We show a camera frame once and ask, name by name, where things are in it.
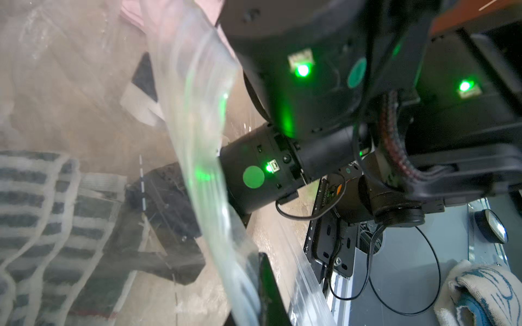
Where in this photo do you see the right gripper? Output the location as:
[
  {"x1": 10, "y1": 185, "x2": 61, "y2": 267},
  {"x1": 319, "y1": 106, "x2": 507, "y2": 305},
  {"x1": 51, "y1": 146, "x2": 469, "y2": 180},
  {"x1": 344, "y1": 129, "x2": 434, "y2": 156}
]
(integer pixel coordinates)
[{"x1": 99, "y1": 162, "x2": 205, "y2": 285}]

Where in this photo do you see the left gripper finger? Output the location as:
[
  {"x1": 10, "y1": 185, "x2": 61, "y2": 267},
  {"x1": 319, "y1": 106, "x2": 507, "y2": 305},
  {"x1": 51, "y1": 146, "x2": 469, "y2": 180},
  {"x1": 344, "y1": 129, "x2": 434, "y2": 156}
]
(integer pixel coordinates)
[{"x1": 258, "y1": 253, "x2": 292, "y2": 326}]

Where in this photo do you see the green white striped towel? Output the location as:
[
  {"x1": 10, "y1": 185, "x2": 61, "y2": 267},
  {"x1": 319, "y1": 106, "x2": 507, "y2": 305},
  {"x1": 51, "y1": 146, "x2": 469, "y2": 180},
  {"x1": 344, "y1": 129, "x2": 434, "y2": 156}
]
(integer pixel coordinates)
[{"x1": 1, "y1": 150, "x2": 135, "y2": 325}]

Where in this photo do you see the clear plastic vacuum bag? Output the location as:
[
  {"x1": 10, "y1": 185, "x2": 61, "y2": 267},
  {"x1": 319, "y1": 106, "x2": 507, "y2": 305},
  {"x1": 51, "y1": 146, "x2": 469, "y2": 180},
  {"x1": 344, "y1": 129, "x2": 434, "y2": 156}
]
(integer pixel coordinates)
[{"x1": 1, "y1": 1, "x2": 334, "y2": 325}]

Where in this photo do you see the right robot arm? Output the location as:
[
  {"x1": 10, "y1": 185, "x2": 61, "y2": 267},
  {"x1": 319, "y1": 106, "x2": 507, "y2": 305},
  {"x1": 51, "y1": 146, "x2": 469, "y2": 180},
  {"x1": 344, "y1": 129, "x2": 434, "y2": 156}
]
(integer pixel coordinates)
[{"x1": 108, "y1": 1, "x2": 521, "y2": 285}]

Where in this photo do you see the pink folded towel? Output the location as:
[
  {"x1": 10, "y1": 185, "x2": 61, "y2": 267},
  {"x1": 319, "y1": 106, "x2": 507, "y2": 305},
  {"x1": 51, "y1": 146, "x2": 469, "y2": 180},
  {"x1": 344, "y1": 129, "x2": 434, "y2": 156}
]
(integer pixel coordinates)
[{"x1": 120, "y1": 0, "x2": 225, "y2": 33}]

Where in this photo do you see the patterned rag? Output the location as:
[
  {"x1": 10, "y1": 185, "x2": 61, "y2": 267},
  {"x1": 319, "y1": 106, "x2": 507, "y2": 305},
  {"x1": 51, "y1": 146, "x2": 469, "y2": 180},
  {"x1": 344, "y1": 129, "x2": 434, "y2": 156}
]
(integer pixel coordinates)
[{"x1": 434, "y1": 260, "x2": 521, "y2": 325}]

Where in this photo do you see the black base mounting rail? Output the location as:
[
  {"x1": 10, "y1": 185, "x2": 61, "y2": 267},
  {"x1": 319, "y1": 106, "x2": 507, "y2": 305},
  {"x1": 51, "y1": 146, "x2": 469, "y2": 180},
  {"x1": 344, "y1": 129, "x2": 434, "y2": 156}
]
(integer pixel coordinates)
[{"x1": 303, "y1": 175, "x2": 358, "y2": 282}]

